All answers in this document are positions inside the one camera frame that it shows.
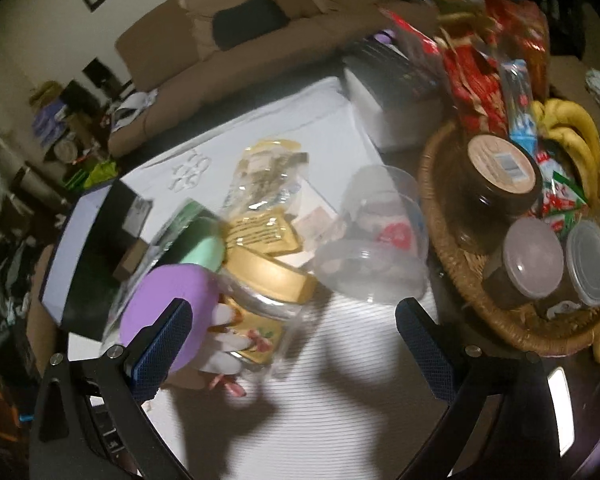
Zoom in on red snack bag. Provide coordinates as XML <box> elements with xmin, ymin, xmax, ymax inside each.
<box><xmin>440</xmin><ymin>35</ymin><xmax>508</xmax><ymax>138</ymax></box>

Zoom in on clear bag yellow snacks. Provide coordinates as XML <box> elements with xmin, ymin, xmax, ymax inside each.
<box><xmin>220</xmin><ymin>139</ymin><xmax>309</xmax><ymax>257</ymax></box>

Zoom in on brown sofa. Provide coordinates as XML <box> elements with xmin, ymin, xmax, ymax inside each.
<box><xmin>107</xmin><ymin>0</ymin><xmax>439</xmax><ymax>158</ymax></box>

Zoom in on brown jar tan lid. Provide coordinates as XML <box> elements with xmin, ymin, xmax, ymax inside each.
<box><xmin>460</xmin><ymin>134</ymin><xmax>542</xmax><ymax>219</ymax></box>

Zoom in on black cushion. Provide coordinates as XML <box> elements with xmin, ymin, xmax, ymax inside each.
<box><xmin>211</xmin><ymin>0</ymin><xmax>290</xmax><ymax>51</ymax></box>

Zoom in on banana bunch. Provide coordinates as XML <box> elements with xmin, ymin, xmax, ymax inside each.
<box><xmin>532</xmin><ymin>99</ymin><xmax>600</xmax><ymax>203</ymax></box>

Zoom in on clear plastic cup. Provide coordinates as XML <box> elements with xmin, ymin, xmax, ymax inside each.
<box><xmin>312</xmin><ymin>165</ymin><xmax>429</xmax><ymax>304</ymax></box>

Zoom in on gold lid clear jar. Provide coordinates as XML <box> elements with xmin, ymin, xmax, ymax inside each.
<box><xmin>219</xmin><ymin>246</ymin><xmax>317</xmax><ymax>370</ymax></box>

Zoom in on wicker basket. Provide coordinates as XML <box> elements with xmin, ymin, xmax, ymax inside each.
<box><xmin>417</xmin><ymin>119</ymin><xmax>600</xmax><ymax>359</ymax></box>

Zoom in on small tub clear lid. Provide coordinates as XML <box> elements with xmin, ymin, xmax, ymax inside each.
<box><xmin>538</xmin><ymin>220</ymin><xmax>600</xmax><ymax>321</ymax></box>

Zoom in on purple lid container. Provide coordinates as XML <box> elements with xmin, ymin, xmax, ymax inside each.
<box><xmin>119</xmin><ymin>263</ymin><xmax>221</xmax><ymax>373</ymax></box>

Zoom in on black white storage box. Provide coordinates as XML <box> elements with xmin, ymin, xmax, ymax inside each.
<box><xmin>38</xmin><ymin>179</ymin><xmax>152</xmax><ymax>340</ymax></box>

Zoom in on small tub grey lid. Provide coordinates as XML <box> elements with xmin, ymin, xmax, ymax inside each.
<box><xmin>481</xmin><ymin>218</ymin><xmax>565</xmax><ymax>310</ymax></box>

